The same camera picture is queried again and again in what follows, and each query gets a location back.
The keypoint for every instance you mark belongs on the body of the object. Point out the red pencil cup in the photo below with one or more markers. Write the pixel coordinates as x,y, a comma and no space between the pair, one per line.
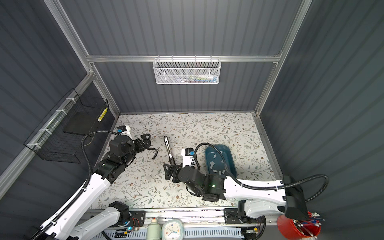
300,229

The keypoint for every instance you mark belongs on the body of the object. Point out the white wire mesh basket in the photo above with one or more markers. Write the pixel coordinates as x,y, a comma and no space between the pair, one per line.
187,71

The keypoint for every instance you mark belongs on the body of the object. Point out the black notebook in basket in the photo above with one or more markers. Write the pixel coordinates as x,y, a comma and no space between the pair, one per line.
82,124

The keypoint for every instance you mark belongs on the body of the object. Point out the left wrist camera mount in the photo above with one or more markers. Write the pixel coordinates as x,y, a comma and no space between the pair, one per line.
124,130

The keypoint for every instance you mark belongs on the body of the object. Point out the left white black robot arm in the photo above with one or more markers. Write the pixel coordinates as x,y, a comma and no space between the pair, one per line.
63,225

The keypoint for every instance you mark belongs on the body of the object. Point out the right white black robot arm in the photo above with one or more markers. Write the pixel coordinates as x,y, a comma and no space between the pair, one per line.
255,198

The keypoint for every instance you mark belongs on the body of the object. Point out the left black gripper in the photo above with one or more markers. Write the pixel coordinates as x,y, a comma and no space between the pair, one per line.
146,142

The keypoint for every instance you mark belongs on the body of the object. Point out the pale green glue bottle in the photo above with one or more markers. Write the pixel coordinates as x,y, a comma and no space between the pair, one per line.
154,230

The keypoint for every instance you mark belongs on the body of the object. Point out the yellow marker in basket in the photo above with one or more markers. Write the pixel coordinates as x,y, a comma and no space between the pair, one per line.
102,115

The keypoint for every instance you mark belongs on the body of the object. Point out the black wire basket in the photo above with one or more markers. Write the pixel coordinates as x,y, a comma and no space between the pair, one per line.
59,138

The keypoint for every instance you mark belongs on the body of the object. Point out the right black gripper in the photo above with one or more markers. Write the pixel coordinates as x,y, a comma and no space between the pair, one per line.
167,173

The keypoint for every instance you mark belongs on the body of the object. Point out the mint analog clock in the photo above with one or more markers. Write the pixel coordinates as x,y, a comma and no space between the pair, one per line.
173,230

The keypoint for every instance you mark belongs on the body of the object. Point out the black pliers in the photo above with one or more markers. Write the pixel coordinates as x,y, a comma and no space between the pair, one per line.
156,152

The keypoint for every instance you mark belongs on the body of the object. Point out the teal plastic tray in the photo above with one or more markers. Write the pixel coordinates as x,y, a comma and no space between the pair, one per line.
216,164

